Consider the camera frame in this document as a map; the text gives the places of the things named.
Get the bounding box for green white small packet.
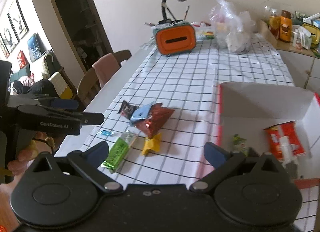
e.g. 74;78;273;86
232;134;249;156

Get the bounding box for green snack bar packet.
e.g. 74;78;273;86
101;130;137;173

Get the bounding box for black red snack packet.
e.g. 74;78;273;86
118;100;139;120

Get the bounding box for clear packet dark cookie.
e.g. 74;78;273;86
279;136;298;179

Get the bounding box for yellow snack packet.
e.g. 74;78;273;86
142;133;162;156

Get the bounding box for red chips packet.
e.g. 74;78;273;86
264;121;306;161

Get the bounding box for left hand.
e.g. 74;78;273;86
8;132;55;176

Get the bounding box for small blue candy wrapper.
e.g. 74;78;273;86
97;130;115;137

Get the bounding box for wooden chair with pink cloth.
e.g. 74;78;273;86
77;50;132;106

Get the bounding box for light blue snack packet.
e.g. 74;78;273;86
130;102;154;125

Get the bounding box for red white cardboard box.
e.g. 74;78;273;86
217;82;319;189

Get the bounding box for brown foil snack bag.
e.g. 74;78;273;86
135;103;175;138

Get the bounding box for white grid tablecloth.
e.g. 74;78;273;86
53;32;316;232

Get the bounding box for orange teal tissue box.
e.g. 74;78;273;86
153;21;196;56

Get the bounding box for white cabinet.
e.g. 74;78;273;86
278;50;320;94

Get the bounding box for clear plastic bag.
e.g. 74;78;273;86
209;0;256;54

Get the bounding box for orange jar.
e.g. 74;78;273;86
279;10;292;43

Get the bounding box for honey bottle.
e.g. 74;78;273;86
269;9;280;39

